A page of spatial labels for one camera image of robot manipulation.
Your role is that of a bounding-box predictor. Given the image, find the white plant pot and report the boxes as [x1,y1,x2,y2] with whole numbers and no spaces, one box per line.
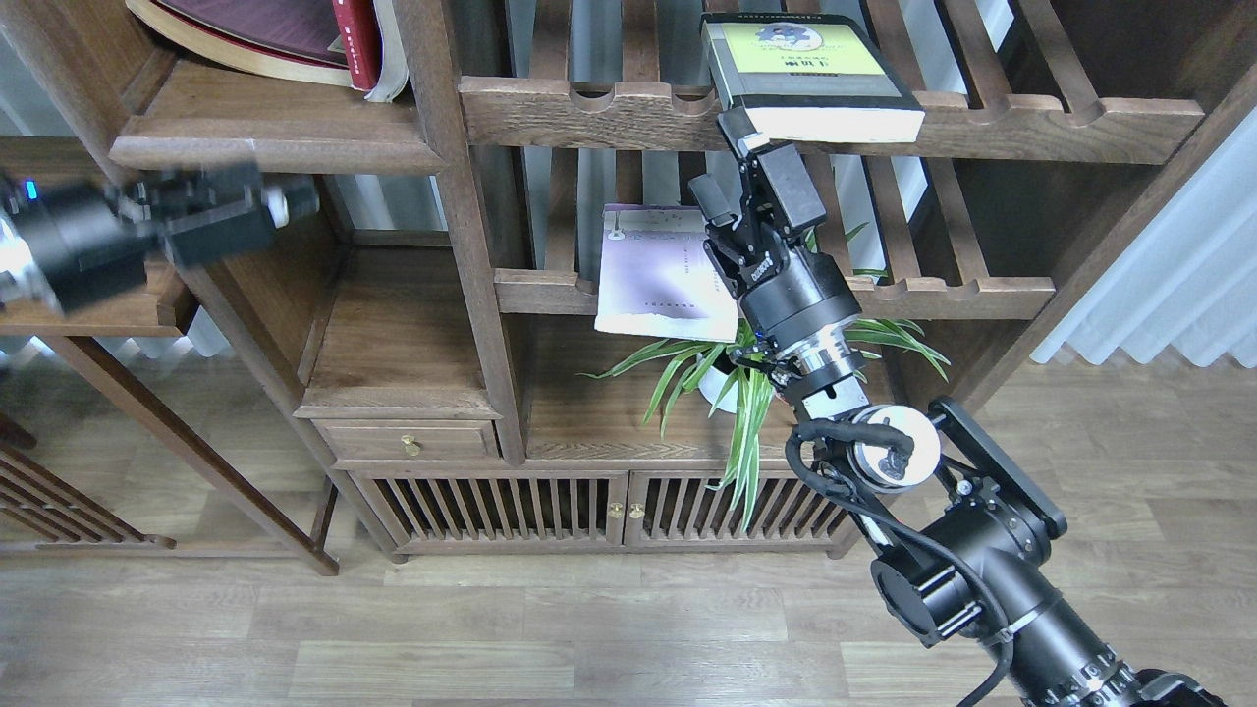
[696,354,757,416]

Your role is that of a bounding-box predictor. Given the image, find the brass drawer knob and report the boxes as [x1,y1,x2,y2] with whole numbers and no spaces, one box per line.
[400,435,424,457]

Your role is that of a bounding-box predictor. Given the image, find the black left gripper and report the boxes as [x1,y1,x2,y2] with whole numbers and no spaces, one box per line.
[1,174,321,315]

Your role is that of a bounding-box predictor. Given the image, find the red book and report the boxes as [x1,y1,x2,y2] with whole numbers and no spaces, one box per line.
[127,1,381,92]

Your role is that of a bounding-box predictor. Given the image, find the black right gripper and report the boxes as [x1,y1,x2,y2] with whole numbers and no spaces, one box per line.
[688,107,865,384]

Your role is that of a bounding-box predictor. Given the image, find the white curtain right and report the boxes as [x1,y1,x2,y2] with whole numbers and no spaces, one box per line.
[1031,112,1256,369]

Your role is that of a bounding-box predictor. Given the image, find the dark wooden bookshelf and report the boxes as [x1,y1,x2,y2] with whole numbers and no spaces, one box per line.
[3,1,1254,560]

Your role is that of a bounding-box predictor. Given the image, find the green spider plant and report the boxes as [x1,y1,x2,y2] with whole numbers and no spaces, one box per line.
[583,201,952,531]

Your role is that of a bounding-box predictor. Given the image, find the wooden side table left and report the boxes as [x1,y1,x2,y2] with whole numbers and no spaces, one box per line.
[3,136,339,576]

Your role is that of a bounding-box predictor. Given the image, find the upright books on shelf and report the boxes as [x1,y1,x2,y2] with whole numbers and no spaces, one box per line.
[365,0,410,103]

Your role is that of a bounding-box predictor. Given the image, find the brass cabinet door knobs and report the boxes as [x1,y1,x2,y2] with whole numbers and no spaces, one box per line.
[606,503,646,520]

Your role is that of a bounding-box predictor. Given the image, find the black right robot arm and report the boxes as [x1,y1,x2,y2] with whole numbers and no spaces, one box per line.
[688,108,1222,706]

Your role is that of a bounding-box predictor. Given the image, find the pale purple book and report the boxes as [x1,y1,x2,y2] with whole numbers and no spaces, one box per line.
[595,204,739,342]

